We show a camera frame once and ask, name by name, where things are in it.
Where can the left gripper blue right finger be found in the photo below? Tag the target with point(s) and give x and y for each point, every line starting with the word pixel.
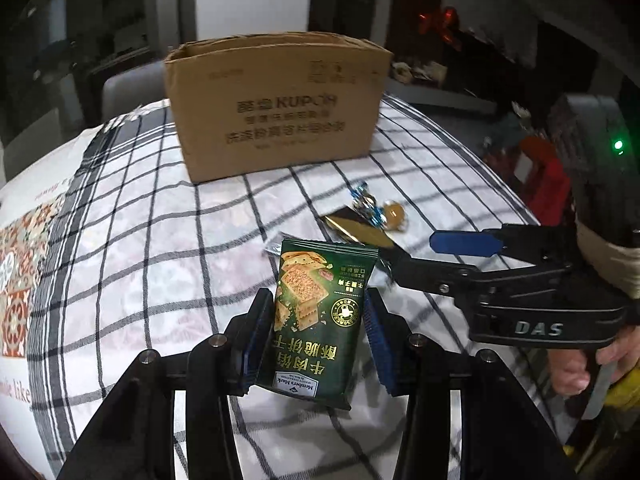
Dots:
pixel 388 335

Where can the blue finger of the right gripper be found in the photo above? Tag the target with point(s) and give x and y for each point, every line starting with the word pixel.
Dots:
pixel 433 276
pixel 460 243

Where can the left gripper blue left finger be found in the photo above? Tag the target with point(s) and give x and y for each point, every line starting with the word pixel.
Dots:
pixel 248 336

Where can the green biscuit packet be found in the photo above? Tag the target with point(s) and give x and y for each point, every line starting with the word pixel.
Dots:
pixel 317 315

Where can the blue foil candy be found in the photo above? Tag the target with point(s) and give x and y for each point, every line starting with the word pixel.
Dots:
pixel 365 204

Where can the round gold foil candy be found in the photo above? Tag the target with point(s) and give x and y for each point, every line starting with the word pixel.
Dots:
pixel 394 217

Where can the red bag on floor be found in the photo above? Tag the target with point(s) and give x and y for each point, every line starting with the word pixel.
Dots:
pixel 537 175

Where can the clear wrapped candy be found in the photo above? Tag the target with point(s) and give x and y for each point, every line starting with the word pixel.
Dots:
pixel 273 246

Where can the gold black snack packet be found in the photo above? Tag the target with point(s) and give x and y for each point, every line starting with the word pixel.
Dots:
pixel 354 227

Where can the black white plaid cloth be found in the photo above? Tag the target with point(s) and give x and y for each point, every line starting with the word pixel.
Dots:
pixel 142 258

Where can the red heart balloons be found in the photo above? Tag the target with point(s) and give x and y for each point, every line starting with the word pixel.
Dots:
pixel 443 23

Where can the brown cardboard box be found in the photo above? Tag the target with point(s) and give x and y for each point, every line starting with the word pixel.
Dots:
pixel 268 101

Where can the patterned floral table mat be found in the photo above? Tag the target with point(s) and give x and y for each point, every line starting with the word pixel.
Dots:
pixel 24 247

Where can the near grey dining chair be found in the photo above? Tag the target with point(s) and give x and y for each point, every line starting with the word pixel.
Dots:
pixel 126 91

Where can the grey dining chair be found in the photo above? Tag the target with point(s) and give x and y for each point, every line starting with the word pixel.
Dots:
pixel 126 91
pixel 39 139

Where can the far grey dining chair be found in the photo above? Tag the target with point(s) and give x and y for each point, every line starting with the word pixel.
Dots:
pixel 39 139

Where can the black wrist camera unit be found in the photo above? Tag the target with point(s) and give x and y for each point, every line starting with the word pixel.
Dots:
pixel 600 155

